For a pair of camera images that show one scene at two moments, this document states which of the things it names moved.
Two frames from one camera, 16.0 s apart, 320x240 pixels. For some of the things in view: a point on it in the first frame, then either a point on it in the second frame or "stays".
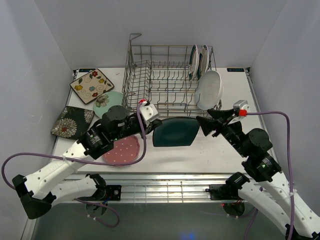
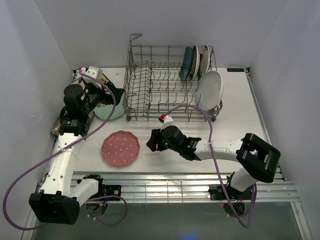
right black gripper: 207,125 → 156,138
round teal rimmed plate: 194,63 stays
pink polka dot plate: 124,150 stays
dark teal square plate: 175,131 → 186,63
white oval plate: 209,90 stays
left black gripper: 151,125 → 105,96
